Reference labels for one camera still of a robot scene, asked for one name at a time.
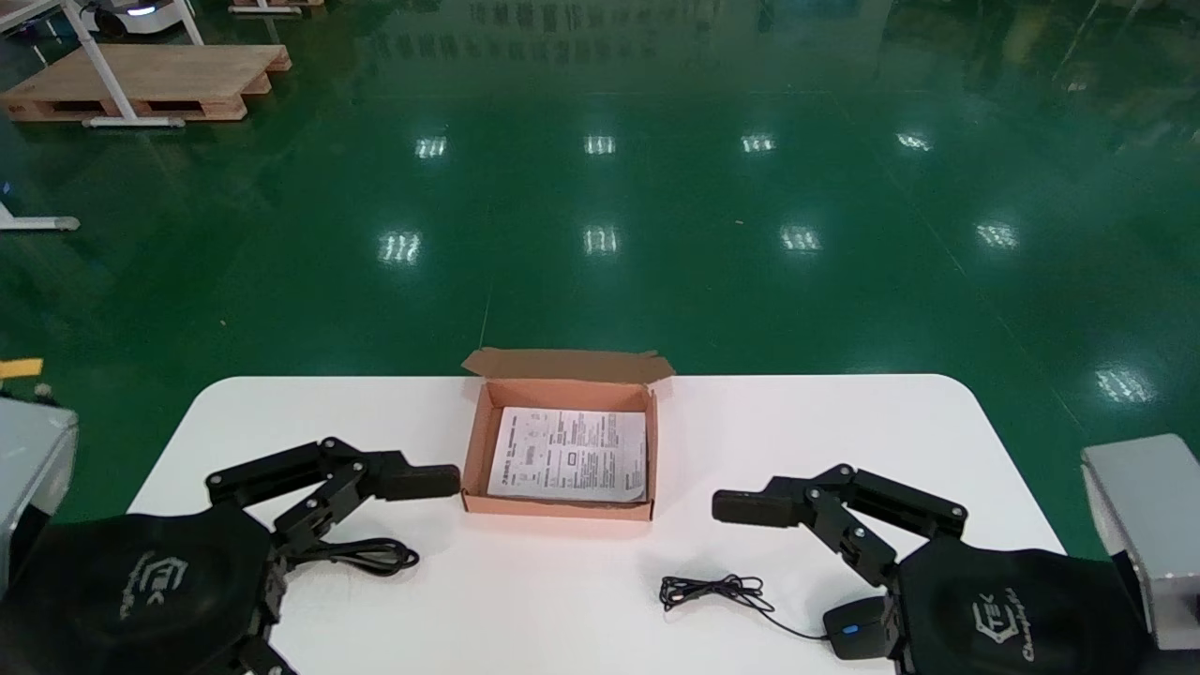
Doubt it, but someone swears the brown cardboard box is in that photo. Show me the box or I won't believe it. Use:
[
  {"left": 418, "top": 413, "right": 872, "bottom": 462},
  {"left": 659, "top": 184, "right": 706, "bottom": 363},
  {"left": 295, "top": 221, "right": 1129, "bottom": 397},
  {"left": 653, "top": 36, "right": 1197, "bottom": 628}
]
[{"left": 460, "top": 348, "right": 676, "bottom": 522}]

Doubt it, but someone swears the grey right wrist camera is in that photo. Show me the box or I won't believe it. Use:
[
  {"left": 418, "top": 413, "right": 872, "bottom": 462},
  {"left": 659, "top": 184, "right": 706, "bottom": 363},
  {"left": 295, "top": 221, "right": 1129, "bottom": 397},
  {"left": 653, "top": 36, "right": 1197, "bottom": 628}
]
[{"left": 1081, "top": 433, "right": 1200, "bottom": 652}]

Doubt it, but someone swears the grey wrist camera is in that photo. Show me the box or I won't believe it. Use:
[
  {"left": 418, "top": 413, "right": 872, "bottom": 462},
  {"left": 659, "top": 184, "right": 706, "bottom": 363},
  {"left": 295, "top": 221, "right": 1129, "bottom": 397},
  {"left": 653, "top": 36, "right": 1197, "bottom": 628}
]
[
  {"left": 0, "top": 394, "right": 80, "bottom": 587},
  {"left": 1081, "top": 433, "right": 1200, "bottom": 652}
]

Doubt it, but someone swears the white metal table frame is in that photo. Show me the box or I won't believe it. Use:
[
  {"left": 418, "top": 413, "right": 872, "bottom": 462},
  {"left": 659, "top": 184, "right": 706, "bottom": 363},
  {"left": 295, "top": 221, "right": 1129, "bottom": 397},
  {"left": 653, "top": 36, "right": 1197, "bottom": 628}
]
[{"left": 0, "top": 0, "right": 204, "bottom": 128}]

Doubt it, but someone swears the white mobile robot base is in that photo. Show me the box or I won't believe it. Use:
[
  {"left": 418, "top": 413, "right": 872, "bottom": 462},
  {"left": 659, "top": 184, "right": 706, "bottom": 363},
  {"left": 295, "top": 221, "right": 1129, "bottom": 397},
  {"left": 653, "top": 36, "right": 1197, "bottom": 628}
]
[{"left": 80, "top": 0, "right": 188, "bottom": 36}]

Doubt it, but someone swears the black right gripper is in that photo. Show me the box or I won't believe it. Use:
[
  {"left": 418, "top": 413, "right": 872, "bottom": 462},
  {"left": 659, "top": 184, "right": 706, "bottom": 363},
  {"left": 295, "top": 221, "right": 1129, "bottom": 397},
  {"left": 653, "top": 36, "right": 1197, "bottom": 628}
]
[{"left": 886, "top": 539, "right": 1163, "bottom": 675}]

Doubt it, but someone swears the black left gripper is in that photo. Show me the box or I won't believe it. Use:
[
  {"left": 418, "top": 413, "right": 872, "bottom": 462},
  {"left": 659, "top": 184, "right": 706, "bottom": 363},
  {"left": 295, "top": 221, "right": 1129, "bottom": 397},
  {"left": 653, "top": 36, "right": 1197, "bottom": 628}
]
[{"left": 0, "top": 511, "right": 299, "bottom": 675}]

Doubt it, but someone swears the white printed instruction sheet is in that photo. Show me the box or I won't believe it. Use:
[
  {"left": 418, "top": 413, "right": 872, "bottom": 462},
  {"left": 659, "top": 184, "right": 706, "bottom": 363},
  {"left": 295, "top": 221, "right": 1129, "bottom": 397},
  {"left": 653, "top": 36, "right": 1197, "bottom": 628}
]
[{"left": 487, "top": 406, "right": 650, "bottom": 503}]

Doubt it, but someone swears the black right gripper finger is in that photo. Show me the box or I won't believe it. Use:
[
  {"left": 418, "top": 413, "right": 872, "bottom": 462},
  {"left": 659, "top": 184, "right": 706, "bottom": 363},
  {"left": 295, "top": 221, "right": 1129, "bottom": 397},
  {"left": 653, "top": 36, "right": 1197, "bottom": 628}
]
[{"left": 711, "top": 463, "right": 969, "bottom": 588}]

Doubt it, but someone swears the white metal table foot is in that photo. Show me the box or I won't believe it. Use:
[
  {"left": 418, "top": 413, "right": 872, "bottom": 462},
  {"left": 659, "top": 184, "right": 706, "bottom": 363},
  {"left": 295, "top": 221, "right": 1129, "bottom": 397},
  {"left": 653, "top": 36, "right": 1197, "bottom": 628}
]
[{"left": 0, "top": 202, "right": 81, "bottom": 232}]

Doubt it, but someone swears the thick black cable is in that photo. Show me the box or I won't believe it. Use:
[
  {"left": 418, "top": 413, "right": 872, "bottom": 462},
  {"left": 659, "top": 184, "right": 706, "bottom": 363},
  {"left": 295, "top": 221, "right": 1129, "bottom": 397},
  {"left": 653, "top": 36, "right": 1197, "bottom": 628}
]
[{"left": 281, "top": 537, "right": 420, "bottom": 577}]

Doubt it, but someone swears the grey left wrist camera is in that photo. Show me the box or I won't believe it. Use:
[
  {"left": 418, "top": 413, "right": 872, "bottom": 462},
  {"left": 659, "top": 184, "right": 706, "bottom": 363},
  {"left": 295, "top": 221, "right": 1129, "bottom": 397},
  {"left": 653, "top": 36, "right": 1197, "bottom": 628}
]
[{"left": 0, "top": 394, "right": 80, "bottom": 587}]

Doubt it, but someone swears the black mouse with thin cable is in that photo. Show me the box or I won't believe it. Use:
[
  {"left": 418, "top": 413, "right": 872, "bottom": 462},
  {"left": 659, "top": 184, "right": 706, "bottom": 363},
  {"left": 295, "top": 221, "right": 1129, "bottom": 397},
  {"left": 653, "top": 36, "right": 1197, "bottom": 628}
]
[{"left": 659, "top": 574, "right": 896, "bottom": 661}]

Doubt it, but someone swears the large wooden pallet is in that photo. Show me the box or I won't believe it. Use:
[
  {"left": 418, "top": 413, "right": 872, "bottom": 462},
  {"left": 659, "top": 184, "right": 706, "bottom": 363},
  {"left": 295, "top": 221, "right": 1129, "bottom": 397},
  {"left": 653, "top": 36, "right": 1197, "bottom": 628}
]
[{"left": 0, "top": 43, "right": 293, "bottom": 123}]

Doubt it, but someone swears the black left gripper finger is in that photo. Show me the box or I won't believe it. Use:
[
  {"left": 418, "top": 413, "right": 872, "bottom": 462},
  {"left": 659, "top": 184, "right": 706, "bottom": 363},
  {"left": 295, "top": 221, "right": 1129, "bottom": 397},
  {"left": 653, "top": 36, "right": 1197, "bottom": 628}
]
[{"left": 205, "top": 437, "right": 462, "bottom": 563}]

